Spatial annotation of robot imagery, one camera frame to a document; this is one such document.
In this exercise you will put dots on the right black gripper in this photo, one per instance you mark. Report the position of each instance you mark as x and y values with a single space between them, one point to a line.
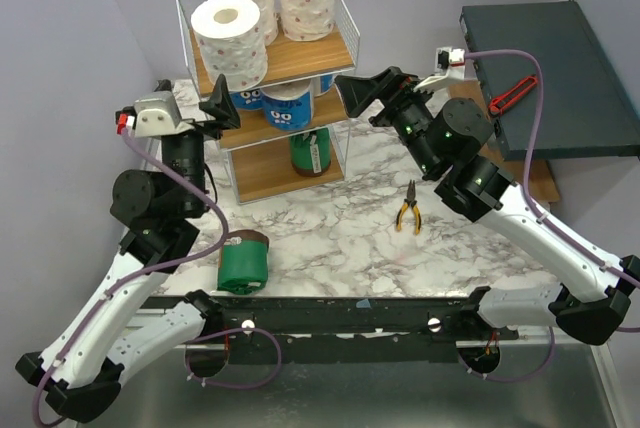
392 102

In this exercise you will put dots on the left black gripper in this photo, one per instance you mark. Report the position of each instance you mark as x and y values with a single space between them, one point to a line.
220 106

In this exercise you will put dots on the blue cartoon-face paper roll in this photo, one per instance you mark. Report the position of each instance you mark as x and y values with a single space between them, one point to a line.
251 100

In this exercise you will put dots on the blue-bottom paper roll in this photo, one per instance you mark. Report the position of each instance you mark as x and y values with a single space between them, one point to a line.
288 106

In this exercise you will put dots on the brown paper roll green base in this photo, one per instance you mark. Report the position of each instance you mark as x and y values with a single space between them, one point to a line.
310 152

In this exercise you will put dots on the white wire wooden shelf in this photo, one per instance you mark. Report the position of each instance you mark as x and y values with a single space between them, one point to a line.
256 156

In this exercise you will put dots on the plain white bottom paper roll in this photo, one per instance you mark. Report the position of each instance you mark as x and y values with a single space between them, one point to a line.
231 42

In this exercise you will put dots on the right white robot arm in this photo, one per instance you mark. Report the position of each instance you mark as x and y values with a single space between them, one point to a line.
592 293

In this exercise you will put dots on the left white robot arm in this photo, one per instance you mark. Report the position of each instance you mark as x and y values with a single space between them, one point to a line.
169 219

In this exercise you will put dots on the red black utility knife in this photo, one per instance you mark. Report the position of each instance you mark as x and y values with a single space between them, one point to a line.
504 102

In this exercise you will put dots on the wooden board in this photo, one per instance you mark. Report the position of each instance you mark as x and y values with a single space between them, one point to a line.
541 183

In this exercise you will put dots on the dark grey flat metal box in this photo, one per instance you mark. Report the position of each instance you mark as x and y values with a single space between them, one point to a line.
586 110

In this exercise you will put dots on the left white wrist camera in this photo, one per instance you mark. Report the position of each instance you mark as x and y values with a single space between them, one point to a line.
154 115

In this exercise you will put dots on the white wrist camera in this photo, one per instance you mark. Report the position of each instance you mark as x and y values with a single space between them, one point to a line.
154 115
450 65

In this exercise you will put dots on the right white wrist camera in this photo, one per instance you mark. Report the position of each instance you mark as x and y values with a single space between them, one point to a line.
450 65

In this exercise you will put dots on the yellow handled pliers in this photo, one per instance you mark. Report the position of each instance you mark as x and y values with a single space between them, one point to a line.
409 205

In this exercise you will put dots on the black metal base rail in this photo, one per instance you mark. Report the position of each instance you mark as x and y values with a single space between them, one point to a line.
305 330

